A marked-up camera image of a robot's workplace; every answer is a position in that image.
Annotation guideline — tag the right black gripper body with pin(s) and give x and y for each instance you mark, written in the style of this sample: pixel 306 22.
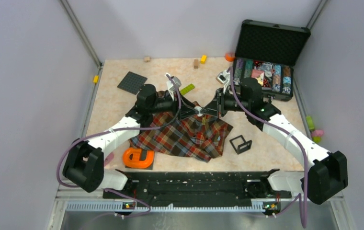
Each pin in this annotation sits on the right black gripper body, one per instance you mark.
pixel 225 102

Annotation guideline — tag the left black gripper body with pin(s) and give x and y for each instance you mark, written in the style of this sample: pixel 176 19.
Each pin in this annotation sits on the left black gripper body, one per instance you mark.
pixel 167 104

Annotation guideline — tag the plaid flannel shirt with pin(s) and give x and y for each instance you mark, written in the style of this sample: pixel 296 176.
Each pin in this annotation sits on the plaid flannel shirt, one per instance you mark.
pixel 182 138

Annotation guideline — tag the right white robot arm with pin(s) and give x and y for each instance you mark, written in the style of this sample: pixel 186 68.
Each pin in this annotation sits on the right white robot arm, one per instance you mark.
pixel 325 173

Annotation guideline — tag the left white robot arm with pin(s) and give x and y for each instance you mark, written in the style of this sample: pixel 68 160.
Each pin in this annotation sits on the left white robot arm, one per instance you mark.
pixel 84 165

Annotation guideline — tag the gold leaf brooch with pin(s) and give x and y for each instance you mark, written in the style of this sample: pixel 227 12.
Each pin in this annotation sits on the gold leaf brooch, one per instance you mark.
pixel 203 120

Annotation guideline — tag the green lego brick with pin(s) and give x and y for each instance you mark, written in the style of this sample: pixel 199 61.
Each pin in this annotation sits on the green lego brick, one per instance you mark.
pixel 187 89

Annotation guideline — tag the dark grey lego baseplate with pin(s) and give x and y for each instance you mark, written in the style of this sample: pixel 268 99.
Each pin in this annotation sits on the dark grey lego baseplate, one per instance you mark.
pixel 132 82

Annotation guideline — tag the yellow lego brick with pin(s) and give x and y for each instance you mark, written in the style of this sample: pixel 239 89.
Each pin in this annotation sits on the yellow lego brick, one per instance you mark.
pixel 203 59

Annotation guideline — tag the brown wooden block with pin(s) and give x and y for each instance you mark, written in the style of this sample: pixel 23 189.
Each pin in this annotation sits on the brown wooden block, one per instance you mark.
pixel 196 64

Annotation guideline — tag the black aluminium case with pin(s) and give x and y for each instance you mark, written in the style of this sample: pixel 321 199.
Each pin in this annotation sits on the black aluminium case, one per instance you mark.
pixel 268 53

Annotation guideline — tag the pink foam block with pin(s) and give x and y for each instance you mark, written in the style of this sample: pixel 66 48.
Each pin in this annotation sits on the pink foam block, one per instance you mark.
pixel 108 159

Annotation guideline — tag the green and pink blocks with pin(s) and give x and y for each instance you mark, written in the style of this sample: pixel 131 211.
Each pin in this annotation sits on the green and pink blocks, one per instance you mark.
pixel 316 134

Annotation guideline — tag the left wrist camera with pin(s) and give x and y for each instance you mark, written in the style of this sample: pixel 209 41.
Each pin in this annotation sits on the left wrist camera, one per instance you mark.
pixel 173 83

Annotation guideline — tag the black wire frame cube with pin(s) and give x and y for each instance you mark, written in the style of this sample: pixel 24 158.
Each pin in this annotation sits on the black wire frame cube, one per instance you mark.
pixel 240 144

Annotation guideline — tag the yellow block near wall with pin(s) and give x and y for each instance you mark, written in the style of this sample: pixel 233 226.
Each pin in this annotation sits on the yellow block near wall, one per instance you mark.
pixel 95 79

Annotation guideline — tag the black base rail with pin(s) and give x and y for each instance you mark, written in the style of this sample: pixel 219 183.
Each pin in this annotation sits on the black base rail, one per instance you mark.
pixel 200 189

